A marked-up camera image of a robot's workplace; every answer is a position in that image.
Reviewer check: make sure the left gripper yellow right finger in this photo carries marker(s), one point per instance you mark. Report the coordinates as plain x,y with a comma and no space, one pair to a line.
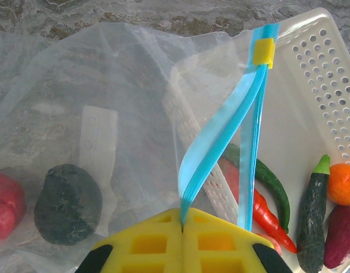
220,250

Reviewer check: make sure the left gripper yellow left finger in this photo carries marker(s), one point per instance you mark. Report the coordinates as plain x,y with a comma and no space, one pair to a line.
146,250

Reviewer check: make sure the small pink toy food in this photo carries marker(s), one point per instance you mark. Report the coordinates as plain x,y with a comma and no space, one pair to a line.
272,241

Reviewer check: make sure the orange toy carrot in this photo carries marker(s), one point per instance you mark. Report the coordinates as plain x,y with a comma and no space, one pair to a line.
270,220

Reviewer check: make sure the green toy chili pepper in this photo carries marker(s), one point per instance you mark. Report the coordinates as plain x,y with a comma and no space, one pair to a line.
275,190

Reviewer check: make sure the dark green toy cucumber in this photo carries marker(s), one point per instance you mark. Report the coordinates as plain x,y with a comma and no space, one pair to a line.
312,213

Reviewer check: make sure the purple toy sweet potato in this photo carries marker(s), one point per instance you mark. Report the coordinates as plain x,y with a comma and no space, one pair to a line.
342,236

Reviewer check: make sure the orange toy tangerine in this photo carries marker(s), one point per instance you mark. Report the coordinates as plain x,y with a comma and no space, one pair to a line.
344,185

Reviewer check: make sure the clear zip-top bag blue zipper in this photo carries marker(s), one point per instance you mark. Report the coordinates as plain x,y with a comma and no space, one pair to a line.
106,71

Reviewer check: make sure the yellow zipper slider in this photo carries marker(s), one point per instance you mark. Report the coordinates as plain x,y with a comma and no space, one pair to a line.
263,51

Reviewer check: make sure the white perforated plastic basket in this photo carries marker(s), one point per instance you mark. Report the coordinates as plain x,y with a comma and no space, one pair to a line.
291,99

